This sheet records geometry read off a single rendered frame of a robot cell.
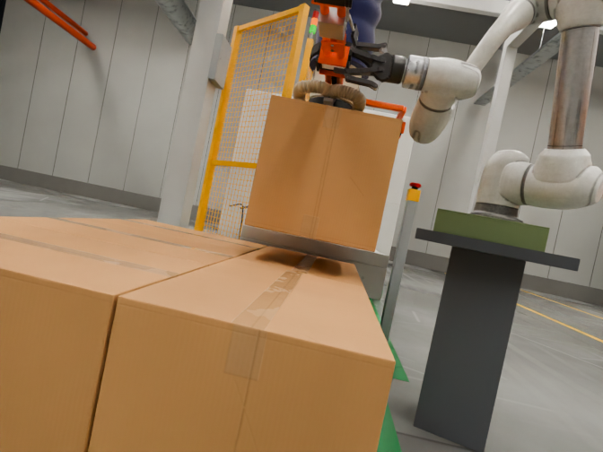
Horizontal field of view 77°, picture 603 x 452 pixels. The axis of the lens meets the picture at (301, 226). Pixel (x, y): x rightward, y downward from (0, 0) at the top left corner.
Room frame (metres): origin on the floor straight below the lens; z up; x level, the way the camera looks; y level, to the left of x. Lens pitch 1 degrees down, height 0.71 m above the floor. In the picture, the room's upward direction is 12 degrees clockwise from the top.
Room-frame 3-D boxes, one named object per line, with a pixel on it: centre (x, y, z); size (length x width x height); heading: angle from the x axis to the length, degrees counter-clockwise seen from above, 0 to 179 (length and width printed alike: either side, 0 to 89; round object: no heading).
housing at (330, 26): (0.92, 0.02, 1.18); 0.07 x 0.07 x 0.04; 85
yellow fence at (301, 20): (2.84, 0.55, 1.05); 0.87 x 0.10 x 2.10; 47
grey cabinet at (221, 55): (2.60, 0.77, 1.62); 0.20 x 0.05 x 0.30; 175
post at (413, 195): (2.31, -0.63, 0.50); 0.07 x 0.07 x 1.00; 85
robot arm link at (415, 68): (1.10, -0.23, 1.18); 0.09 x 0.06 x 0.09; 175
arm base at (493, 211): (1.52, -0.75, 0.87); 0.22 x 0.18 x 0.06; 159
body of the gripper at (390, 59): (1.11, -0.15, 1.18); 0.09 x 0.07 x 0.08; 85
